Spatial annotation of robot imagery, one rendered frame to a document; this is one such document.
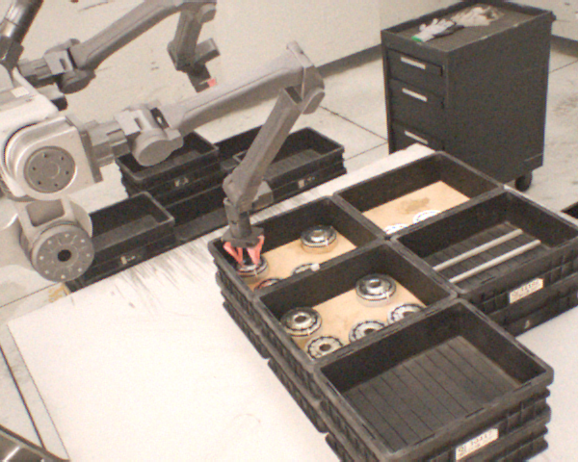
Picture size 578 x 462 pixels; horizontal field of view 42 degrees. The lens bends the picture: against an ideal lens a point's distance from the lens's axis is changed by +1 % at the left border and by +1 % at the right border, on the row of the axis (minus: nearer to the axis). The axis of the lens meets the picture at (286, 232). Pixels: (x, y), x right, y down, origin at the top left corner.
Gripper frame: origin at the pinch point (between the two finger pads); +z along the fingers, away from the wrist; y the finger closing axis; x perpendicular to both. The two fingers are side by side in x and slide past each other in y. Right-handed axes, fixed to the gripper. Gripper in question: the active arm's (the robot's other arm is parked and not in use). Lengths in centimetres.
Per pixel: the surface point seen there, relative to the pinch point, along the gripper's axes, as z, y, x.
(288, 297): -0.8, -18.6, 14.6
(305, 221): -0.6, -8.9, -20.8
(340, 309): 5.5, -29.6, 9.0
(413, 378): 7, -53, 28
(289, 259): 4.4, -8.1, -8.4
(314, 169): 30, 27, -107
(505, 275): -3, -68, -1
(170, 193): 35, 88, -88
